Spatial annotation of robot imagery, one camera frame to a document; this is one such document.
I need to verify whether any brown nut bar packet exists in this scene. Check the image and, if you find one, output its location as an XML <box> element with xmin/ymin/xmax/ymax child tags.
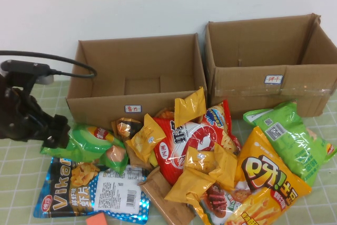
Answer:
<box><xmin>125</xmin><ymin>140</ymin><xmax>155</xmax><ymax>172</ymax></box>

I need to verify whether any red shrimp cracker bag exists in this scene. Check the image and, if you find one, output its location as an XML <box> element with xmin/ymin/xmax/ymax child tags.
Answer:
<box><xmin>152</xmin><ymin>100</ymin><xmax>242</xmax><ymax>186</ymax></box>

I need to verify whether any large green chip bag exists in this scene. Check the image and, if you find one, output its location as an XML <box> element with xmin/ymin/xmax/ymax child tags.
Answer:
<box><xmin>242</xmin><ymin>100</ymin><xmax>337</xmax><ymax>188</ymax></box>

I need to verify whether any orange crisps bag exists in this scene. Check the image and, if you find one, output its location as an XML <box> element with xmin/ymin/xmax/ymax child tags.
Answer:
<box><xmin>155</xmin><ymin>107</ymin><xmax>176</xmax><ymax>120</ymax></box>

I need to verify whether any yellow biscuit packet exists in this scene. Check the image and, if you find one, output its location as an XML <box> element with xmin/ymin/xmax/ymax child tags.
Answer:
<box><xmin>173</xmin><ymin>86</ymin><xmax>207</xmax><ymax>128</ymax></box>
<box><xmin>209</xmin><ymin>142</ymin><xmax>239</xmax><ymax>191</ymax></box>
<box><xmin>184</xmin><ymin>145</ymin><xmax>221</xmax><ymax>175</ymax></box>
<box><xmin>125</xmin><ymin>113</ymin><xmax>167</xmax><ymax>163</ymax></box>
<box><xmin>164</xmin><ymin>167</ymin><xmax>216</xmax><ymax>205</ymax></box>

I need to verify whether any plain brown paper packet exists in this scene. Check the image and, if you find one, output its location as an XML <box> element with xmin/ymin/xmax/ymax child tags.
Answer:
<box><xmin>138</xmin><ymin>167</ymin><xmax>197</xmax><ymax>225</ymax></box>

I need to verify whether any wide open cardboard box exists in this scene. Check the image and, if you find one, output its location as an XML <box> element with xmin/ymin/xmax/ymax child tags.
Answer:
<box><xmin>65</xmin><ymin>33</ymin><xmax>208</xmax><ymax>131</ymax></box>

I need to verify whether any small green chip bag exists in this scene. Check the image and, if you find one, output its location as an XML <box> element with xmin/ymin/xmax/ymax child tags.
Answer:
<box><xmin>39</xmin><ymin>122</ymin><xmax>130</xmax><ymax>175</ymax></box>

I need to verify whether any orange rectangular block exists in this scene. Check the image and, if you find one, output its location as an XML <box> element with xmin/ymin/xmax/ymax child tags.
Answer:
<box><xmin>85</xmin><ymin>211</ymin><xmax>108</xmax><ymax>225</ymax></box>

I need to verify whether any blue bag with white label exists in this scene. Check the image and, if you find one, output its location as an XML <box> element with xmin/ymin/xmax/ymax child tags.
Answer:
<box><xmin>91</xmin><ymin>164</ymin><xmax>151</xmax><ymax>222</ymax></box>

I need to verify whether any small pale yellow packet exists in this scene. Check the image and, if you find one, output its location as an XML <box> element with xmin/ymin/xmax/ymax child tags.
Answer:
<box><xmin>148</xmin><ymin>152</ymin><xmax>159</xmax><ymax>168</ymax></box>

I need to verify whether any blue Vikar shrimp chip bag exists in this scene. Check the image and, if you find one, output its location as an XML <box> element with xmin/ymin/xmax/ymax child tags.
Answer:
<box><xmin>33</xmin><ymin>156</ymin><xmax>102</xmax><ymax>219</ymax></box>

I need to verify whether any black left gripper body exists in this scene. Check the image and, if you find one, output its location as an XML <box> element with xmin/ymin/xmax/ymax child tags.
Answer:
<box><xmin>0</xmin><ymin>85</ymin><xmax>54</xmax><ymax>143</ymax></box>

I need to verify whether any white sticker with red writing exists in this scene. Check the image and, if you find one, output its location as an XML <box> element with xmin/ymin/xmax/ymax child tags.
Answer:
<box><xmin>264</xmin><ymin>74</ymin><xmax>284</xmax><ymax>84</ymax></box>
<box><xmin>124</xmin><ymin>104</ymin><xmax>142</xmax><ymax>113</ymax></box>

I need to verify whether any taped open cardboard box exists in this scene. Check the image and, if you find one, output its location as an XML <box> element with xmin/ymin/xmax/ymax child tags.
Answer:
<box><xmin>204</xmin><ymin>13</ymin><xmax>337</xmax><ymax>118</ymax></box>

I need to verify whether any orange white meat snack bag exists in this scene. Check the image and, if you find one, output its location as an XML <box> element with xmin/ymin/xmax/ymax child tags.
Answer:
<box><xmin>184</xmin><ymin>182</ymin><xmax>253</xmax><ymax>225</ymax></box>

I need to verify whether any large orange fries snack bag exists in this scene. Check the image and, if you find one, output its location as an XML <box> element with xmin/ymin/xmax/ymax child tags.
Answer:
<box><xmin>225</xmin><ymin>126</ymin><xmax>313</xmax><ymax>225</ymax></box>

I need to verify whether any green checked tablecloth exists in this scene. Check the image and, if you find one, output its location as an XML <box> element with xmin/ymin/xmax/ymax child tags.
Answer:
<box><xmin>0</xmin><ymin>80</ymin><xmax>337</xmax><ymax>225</ymax></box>

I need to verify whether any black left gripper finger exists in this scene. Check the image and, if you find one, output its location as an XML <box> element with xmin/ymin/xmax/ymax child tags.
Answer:
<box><xmin>49</xmin><ymin>114</ymin><xmax>71</xmax><ymax>138</ymax></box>
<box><xmin>41</xmin><ymin>132</ymin><xmax>68</xmax><ymax>150</ymax></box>

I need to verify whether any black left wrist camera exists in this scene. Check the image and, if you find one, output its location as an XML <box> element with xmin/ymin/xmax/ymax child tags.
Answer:
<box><xmin>1</xmin><ymin>60</ymin><xmax>55</xmax><ymax>85</ymax></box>

